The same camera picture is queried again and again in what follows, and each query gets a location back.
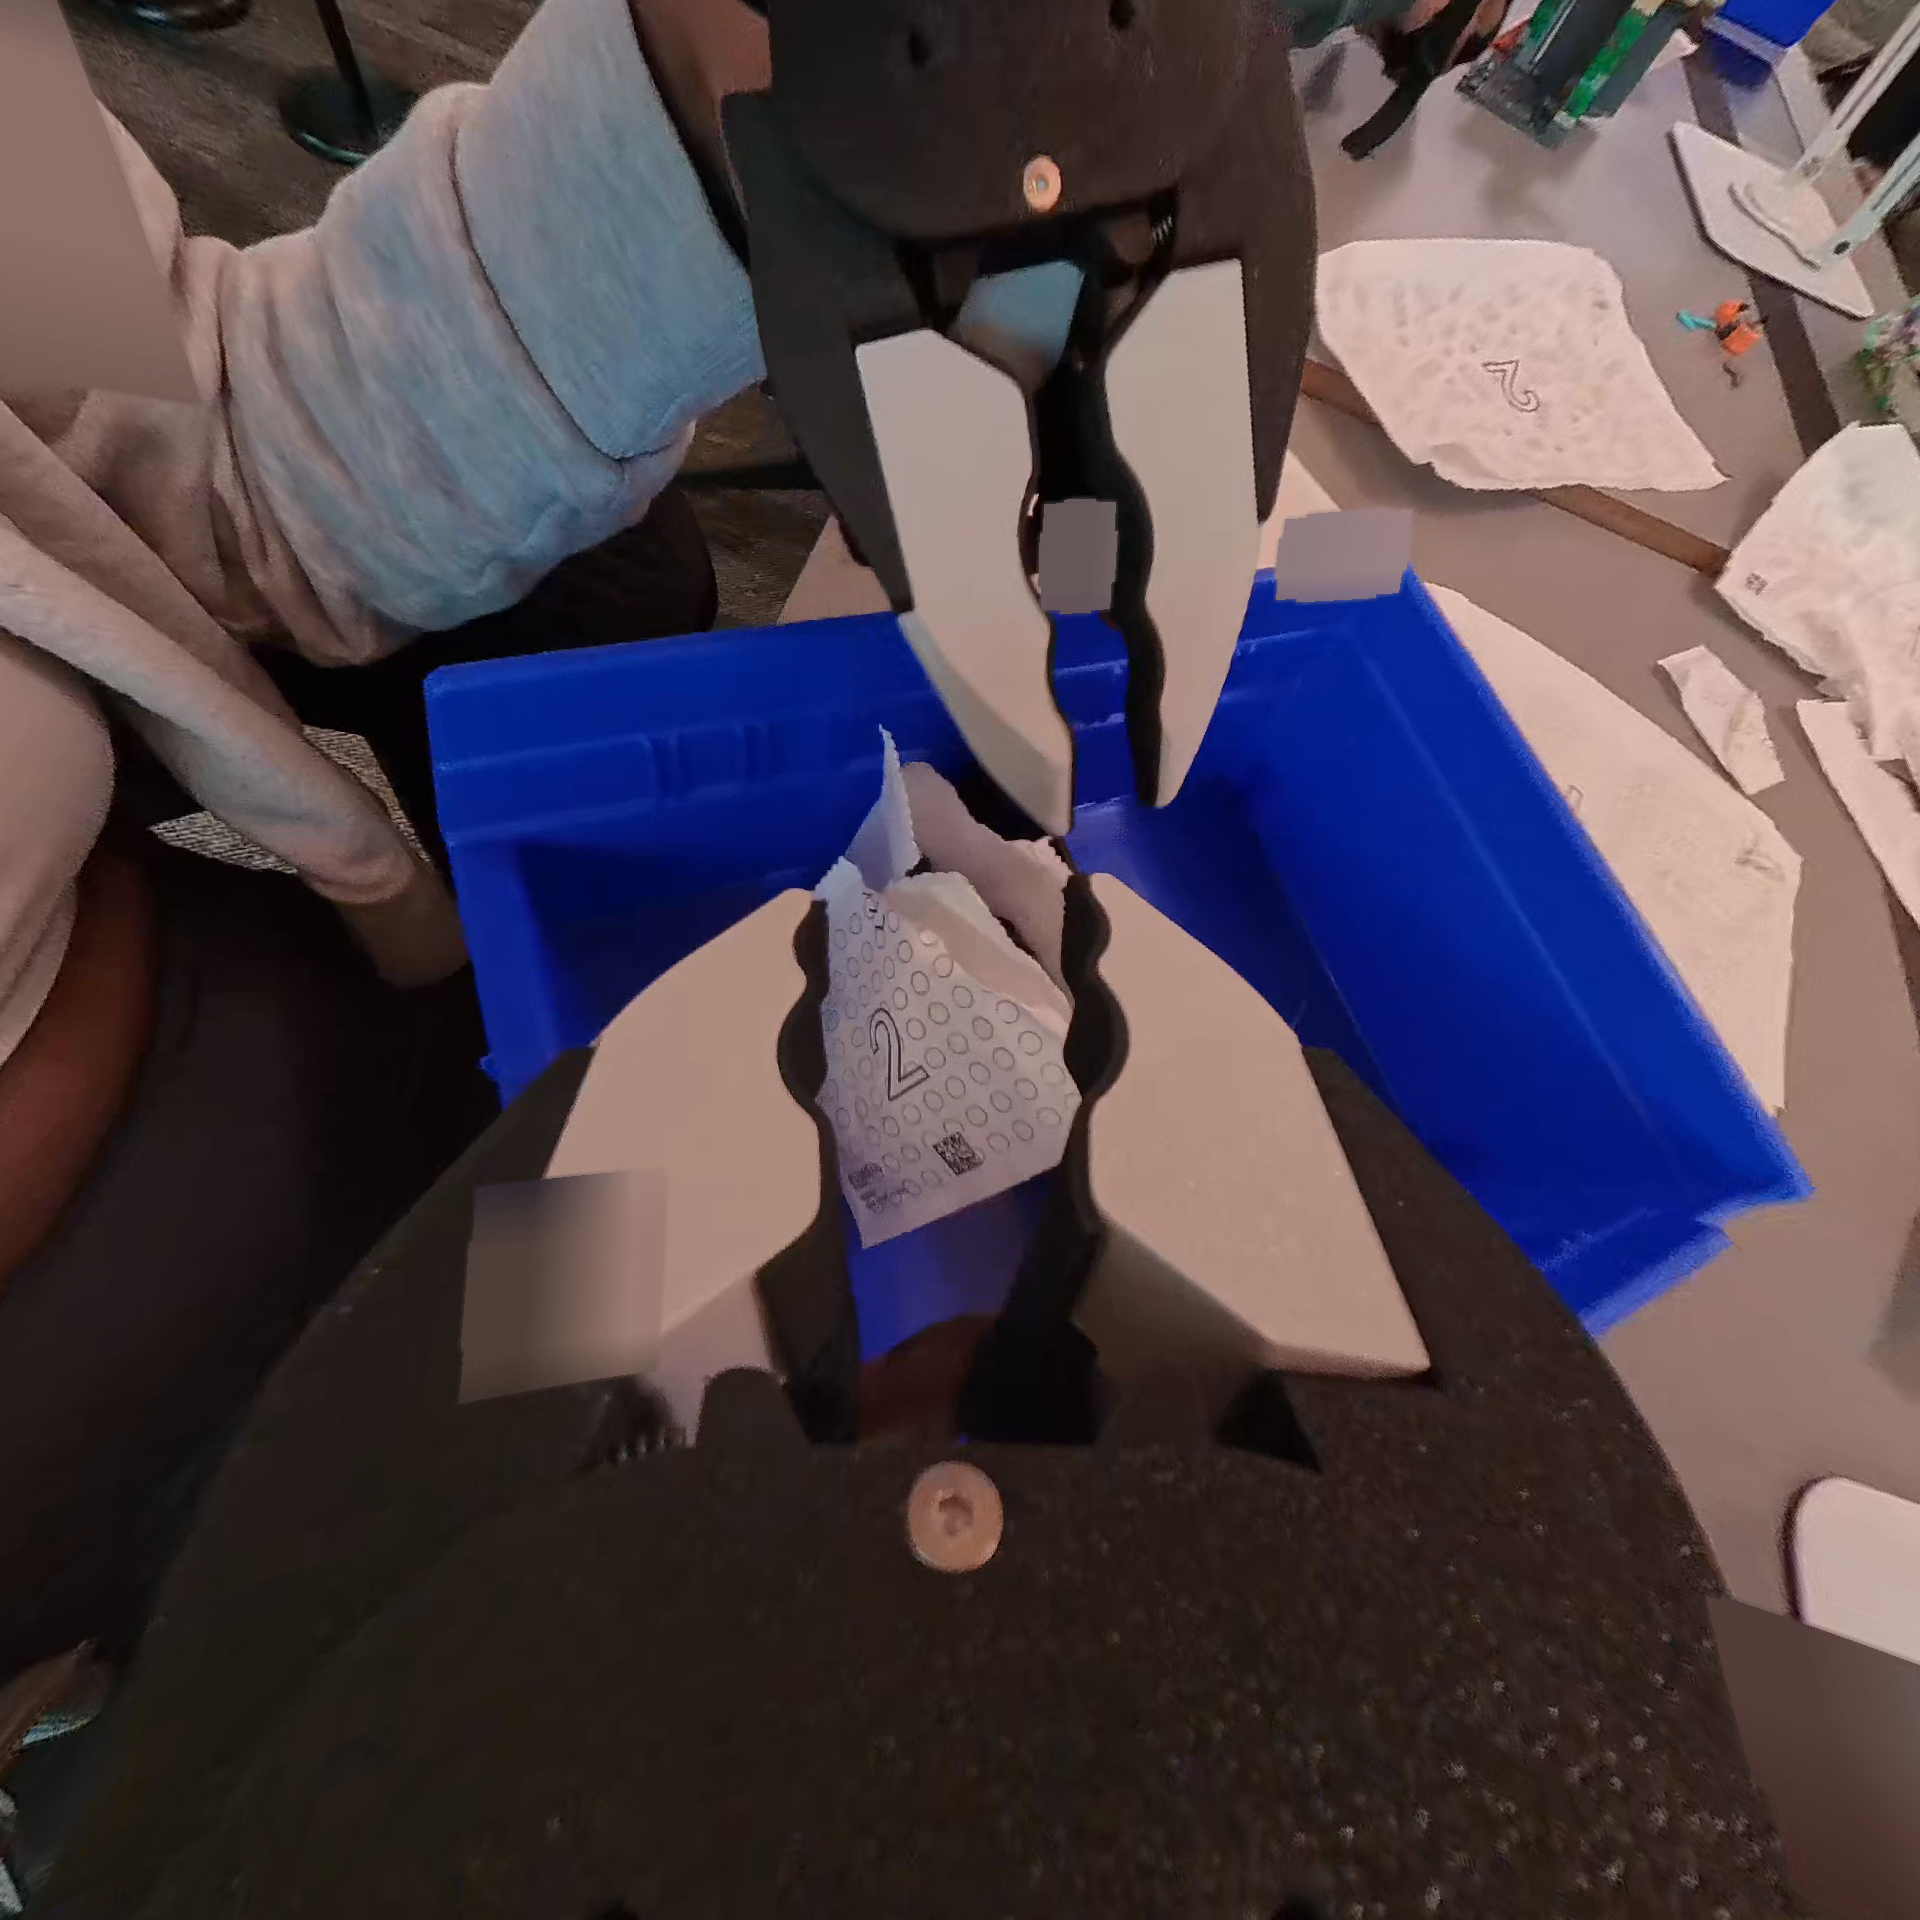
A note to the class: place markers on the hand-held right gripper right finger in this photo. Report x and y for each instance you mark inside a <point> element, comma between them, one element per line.
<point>1214,1171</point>

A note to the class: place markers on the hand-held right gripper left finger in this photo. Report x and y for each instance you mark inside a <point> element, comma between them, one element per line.
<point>704,1080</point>

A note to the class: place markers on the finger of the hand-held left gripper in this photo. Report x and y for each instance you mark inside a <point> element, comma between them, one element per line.
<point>1193,451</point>
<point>960,524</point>

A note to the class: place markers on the white numbered paper bag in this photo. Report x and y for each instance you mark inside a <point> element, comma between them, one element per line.
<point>930,1080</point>

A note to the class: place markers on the blue plastic bin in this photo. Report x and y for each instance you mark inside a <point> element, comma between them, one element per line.
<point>1424,930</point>
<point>1771,30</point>

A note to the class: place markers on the person's left forearm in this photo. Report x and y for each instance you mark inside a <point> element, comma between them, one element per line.
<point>494,375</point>

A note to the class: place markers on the grey desk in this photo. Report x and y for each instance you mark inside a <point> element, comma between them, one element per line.
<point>1694,1380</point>

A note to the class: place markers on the flat white paper bag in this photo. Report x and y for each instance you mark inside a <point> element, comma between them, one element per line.
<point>1844,554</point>
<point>1500,344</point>
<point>1664,871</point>

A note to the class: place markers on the person's dark pants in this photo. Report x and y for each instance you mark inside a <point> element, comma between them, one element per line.
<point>300,1200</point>

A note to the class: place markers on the grey woven chair seat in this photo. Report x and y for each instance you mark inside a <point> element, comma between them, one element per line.
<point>300,795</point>

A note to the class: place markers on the green grey toy brick model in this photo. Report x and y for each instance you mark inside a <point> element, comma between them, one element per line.
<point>1574,60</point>

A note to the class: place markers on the orange toy brick figure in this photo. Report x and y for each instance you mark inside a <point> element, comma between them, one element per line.
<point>1737,327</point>

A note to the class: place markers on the white paper scrap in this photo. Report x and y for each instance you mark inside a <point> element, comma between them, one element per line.
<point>1724,712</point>
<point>1869,810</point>

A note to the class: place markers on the white stand base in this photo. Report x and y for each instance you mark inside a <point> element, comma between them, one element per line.
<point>1741,194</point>

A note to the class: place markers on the black round stand base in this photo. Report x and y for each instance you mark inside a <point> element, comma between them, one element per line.
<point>352,112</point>

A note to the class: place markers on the white rounded object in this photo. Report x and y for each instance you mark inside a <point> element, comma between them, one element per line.
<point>1869,1560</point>

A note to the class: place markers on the person's pale jacket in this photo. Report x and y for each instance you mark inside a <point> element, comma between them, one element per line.
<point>90,600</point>

